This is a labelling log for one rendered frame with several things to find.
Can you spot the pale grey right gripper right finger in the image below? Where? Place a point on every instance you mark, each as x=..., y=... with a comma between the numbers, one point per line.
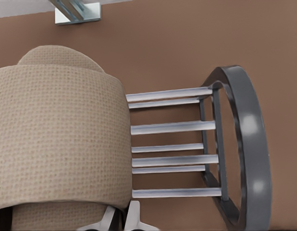
x=134, y=216

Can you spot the beige woven slipper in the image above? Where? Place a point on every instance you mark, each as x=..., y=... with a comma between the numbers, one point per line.
x=59, y=134

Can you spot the grey metal shoe rack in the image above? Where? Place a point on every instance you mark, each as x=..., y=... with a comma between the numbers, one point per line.
x=249, y=144

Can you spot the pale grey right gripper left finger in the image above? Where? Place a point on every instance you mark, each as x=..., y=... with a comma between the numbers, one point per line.
x=102, y=220

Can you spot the silver frame post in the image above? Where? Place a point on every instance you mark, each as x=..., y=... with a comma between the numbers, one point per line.
x=77, y=15

